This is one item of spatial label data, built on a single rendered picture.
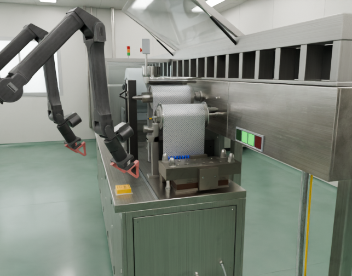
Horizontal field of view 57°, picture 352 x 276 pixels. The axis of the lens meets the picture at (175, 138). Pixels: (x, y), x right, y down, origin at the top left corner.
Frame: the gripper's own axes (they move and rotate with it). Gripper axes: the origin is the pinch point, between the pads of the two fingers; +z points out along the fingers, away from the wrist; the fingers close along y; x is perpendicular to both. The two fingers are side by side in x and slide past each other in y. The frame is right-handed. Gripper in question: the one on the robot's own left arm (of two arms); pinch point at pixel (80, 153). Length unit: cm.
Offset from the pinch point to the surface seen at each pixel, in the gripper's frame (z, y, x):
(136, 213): 19, -49, 7
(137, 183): 21.9, -27.6, -8.8
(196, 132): 14, -42, -48
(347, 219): 29, -125, -34
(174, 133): 8, -37, -38
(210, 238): 51, -65, -13
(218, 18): -37, -57, -75
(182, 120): 4, -39, -45
